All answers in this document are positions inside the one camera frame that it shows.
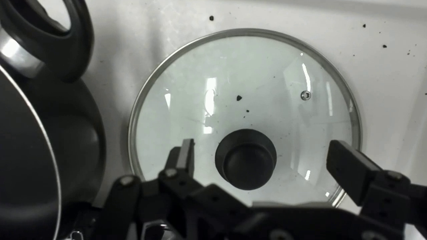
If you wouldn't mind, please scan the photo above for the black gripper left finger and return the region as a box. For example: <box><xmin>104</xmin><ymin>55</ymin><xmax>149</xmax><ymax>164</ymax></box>
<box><xmin>165</xmin><ymin>137</ymin><xmax>197</xmax><ymax>179</ymax></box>

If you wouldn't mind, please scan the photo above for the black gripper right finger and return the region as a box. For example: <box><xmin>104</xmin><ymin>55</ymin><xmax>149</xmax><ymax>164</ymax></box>
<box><xmin>325</xmin><ymin>139</ymin><xmax>411</xmax><ymax>220</ymax></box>

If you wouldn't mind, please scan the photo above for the clear glass lid black knob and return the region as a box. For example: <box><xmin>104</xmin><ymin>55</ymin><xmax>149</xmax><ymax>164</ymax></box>
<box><xmin>127</xmin><ymin>27</ymin><xmax>363</xmax><ymax>211</ymax></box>

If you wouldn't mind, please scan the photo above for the white rectangular tray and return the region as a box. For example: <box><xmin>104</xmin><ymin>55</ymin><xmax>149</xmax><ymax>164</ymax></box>
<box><xmin>81</xmin><ymin>0</ymin><xmax>427</xmax><ymax>240</ymax></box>

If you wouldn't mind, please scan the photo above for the black pot with two handles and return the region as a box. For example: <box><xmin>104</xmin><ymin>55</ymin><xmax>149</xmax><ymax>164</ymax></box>
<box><xmin>0</xmin><ymin>0</ymin><xmax>107</xmax><ymax>240</ymax></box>

